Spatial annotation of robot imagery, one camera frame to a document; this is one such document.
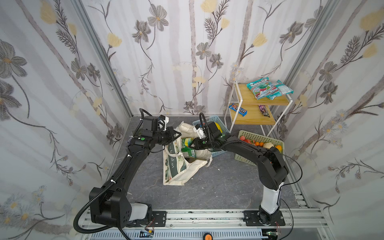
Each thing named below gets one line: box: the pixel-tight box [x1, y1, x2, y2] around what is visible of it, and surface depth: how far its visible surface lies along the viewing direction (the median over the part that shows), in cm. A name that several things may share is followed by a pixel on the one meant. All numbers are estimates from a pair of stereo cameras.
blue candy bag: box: [228, 103, 248, 117], surface depth 103 cm
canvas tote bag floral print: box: [162, 121, 213, 186], surface depth 80 cm
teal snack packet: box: [246, 77, 294, 100], surface depth 85 cm
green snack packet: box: [181, 137, 197, 158], surface depth 88 cm
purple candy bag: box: [258, 104, 271, 118], surface depth 103 cm
